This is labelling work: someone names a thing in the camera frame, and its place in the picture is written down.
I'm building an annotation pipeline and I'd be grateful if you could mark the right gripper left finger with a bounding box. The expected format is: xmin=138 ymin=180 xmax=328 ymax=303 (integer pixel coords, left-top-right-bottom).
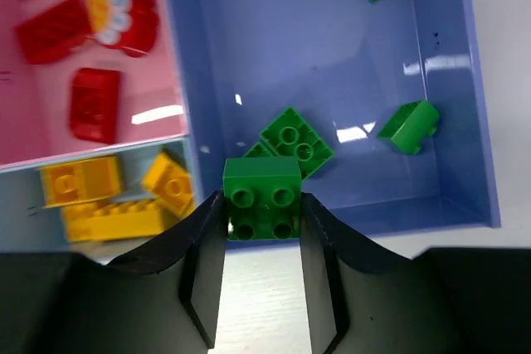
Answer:
xmin=1 ymin=192 xmax=227 ymax=353

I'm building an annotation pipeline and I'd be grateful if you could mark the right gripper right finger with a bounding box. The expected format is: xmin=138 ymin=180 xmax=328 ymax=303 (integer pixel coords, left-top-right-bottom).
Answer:
xmin=300 ymin=194 xmax=530 ymax=353

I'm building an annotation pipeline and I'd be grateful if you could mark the yellow long lego brick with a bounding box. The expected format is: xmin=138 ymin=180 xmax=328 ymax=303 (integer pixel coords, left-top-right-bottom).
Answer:
xmin=61 ymin=199 xmax=178 ymax=242

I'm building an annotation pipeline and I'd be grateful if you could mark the yellow face lego brick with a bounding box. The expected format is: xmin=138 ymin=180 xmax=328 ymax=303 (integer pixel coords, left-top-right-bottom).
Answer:
xmin=141 ymin=152 xmax=195 ymax=220

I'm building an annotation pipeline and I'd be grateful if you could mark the green square stack lego brick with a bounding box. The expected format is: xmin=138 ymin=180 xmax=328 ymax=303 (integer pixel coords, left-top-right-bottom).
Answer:
xmin=223 ymin=156 xmax=302 ymax=241

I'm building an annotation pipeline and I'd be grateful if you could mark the yellow rounded lego brick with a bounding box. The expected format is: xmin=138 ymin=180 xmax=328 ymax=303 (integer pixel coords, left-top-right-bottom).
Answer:
xmin=39 ymin=155 xmax=124 ymax=208

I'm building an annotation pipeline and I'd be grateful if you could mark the red curved lego brick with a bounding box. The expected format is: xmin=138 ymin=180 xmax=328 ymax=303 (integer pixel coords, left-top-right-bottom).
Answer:
xmin=15 ymin=0 xmax=92 ymax=65
xmin=69 ymin=67 xmax=122 ymax=144

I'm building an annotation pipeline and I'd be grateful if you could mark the flower lego stack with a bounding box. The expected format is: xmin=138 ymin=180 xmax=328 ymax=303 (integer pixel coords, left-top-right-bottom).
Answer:
xmin=84 ymin=0 xmax=159 ymax=58

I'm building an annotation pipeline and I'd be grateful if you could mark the light blue container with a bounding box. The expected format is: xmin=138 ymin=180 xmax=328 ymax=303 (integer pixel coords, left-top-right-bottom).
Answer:
xmin=1 ymin=137 xmax=197 ymax=262

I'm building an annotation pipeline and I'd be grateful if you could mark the pink container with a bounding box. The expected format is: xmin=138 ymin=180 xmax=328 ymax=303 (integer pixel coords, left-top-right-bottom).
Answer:
xmin=1 ymin=0 xmax=188 ymax=168

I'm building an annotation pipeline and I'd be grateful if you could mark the dark blue container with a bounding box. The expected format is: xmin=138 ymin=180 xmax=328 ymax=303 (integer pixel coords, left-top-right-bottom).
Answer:
xmin=167 ymin=0 xmax=501 ymax=236

